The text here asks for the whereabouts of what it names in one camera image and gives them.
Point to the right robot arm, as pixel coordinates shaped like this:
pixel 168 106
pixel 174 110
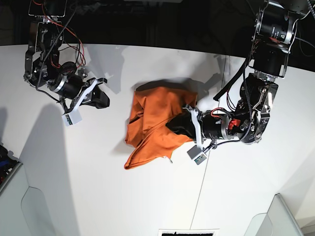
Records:
pixel 47 30

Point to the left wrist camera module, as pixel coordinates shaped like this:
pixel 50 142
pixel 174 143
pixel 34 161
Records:
pixel 196 154

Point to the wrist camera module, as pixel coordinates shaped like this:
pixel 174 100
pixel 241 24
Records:
pixel 72 118
pixel 196 154

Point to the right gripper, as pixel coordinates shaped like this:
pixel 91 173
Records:
pixel 74 92

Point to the clear plastic bin left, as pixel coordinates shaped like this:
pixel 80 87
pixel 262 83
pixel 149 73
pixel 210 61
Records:
pixel 23 209

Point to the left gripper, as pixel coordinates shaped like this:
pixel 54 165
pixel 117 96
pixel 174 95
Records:
pixel 198 125

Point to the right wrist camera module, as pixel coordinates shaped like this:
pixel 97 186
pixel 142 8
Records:
pixel 72 118

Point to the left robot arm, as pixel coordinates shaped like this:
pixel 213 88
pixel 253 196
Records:
pixel 275 31

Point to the black and white marker card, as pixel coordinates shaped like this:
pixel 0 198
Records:
pixel 204 232

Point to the orange t-shirt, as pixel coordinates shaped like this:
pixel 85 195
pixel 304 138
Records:
pixel 147 132

